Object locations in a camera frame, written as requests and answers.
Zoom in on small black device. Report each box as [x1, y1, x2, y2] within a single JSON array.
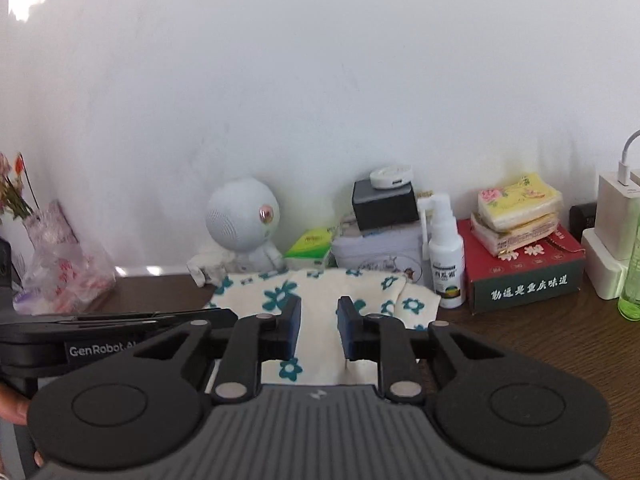
[[570, 202, 600, 244]]

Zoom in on white charger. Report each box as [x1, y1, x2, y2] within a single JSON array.
[[597, 170, 640, 261]]

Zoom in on person's left hand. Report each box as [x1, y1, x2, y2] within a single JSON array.
[[0, 382, 46, 468]]

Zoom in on artificial flowers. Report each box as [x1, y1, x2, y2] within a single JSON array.
[[0, 151, 39, 222]]

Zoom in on green liquid bottle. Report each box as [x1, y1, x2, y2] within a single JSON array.
[[617, 237, 640, 322]]

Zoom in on white tin with black box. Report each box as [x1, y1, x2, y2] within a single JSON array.
[[331, 220, 426, 292]]

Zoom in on white robot-shaped speaker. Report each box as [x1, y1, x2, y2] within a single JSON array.
[[187, 176, 286, 289]]

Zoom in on red and dark cardboard box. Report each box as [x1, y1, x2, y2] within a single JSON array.
[[457, 217, 586, 315]]

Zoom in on white power strip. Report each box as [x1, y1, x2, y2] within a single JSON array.
[[581, 227, 632, 301]]

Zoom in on yellow tissue pack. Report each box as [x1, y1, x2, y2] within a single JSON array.
[[477, 173, 564, 231], [471, 212, 560, 257]]

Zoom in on cream garment with teal flowers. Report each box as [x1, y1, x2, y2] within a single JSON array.
[[202, 266, 442, 387]]

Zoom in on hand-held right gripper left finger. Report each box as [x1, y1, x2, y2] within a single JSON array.
[[132, 295, 304, 406]]

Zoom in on white spray bottle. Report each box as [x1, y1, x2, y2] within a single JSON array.
[[416, 196, 466, 310]]

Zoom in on green and white box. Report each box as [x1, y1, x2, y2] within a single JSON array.
[[285, 227, 335, 270]]

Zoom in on white charging cable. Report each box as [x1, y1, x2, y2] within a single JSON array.
[[617, 130, 640, 187]]

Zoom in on black box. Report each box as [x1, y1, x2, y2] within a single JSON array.
[[351, 179, 420, 234]]

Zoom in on white round device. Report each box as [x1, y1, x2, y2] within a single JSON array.
[[369, 165, 416, 189]]

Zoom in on clear plastic bag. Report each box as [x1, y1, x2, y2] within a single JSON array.
[[14, 237, 117, 315]]

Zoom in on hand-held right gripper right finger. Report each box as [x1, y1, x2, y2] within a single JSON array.
[[337, 296, 506, 404]]

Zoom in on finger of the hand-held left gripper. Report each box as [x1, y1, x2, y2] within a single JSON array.
[[75, 307, 240, 334]]

